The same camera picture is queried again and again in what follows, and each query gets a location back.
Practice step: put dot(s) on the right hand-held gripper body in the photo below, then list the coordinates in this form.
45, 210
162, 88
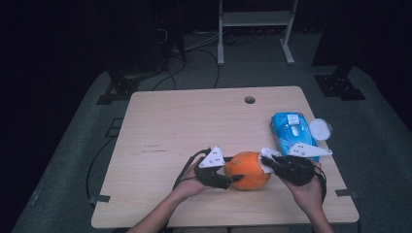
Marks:
296, 170

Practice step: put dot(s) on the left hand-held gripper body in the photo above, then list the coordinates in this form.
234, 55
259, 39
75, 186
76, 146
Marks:
210, 176

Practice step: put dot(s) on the white wet wipe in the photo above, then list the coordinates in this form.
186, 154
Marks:
265, 168

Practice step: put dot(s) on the orange plush toy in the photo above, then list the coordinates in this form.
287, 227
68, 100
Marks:
247, 174

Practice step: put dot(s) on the blue wet wipe pack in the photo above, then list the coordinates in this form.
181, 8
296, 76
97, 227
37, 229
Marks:
291, 136

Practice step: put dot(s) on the person's left hand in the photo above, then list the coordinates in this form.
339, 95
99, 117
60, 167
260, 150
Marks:
189, 187

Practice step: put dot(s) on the person's right hand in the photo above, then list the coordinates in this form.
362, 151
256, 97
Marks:
307, 197

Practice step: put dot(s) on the grey tape piece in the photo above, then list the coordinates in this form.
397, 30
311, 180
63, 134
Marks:
102, 198
343, 193

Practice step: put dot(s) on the black stand base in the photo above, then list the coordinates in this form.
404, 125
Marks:
121, 89
338, 85

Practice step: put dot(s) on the white metal stand frame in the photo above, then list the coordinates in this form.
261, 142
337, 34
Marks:
256, 18

